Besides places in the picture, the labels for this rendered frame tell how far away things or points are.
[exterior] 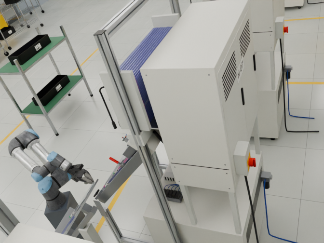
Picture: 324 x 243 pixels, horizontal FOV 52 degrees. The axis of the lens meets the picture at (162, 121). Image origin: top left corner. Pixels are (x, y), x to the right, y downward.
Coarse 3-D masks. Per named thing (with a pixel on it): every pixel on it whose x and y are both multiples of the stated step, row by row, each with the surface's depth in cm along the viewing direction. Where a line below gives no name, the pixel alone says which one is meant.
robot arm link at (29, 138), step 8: (16, 136) 254; (24, 136) 254; (32, 136) 256; (24, 144) 253; (32, 144) 254; (40, 144) 257; (40, 152) 252; (48, 152) 255; (40, 160) 252; (56, 176) 244; (64, 176) 246; (64, 184) 248
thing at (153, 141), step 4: (152, 136) 176; (156, 136) 177; (148, 140) 173; (152, 140) 174; (156, 140) 175; (128, 144) 175; (148, 144) 172; (152, 144) 173; (156, 144) 174; (136, 148) 175; (152, 148) 171; (152, 152) 172
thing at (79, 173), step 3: (69, 165) 228; (66, 171) 228; (69, 171) 231; (75, 171) 228; (78, 171) 229; (81, 171) 231; (72, 174) 232; (75, 174) 227; (78, 174) 228; (81, 174) 229; (72, 177) 231; (75, 177) 230; (75, 180) 233; (78, 180) 231
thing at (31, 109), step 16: (64, 32) 426; (48, 48) 410; (16, 64) 364; (32, 64) 383; (0, 80) 394; (80, 80) 459; (64, 96) 433; (32, 112) 417; (48, 112) 409; (32, 128) 442
